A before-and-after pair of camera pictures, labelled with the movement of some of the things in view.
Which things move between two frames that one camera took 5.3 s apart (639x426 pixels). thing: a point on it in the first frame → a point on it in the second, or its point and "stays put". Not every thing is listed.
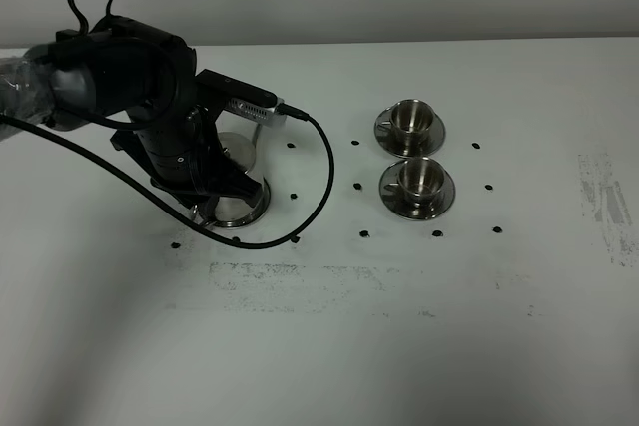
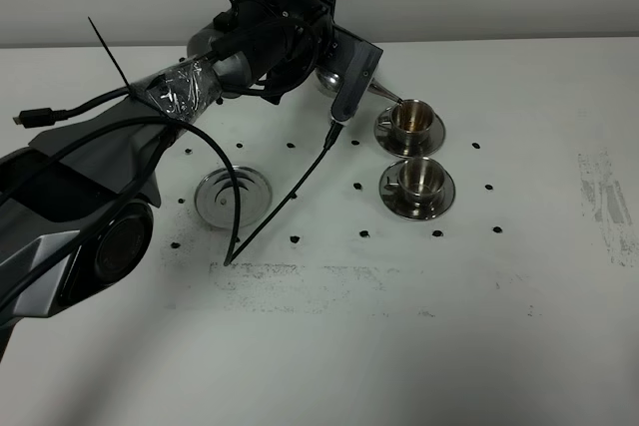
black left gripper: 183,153 → 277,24
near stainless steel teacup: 421,180 stays put
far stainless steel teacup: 409,123 stays put
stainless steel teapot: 244,152 → 328,82
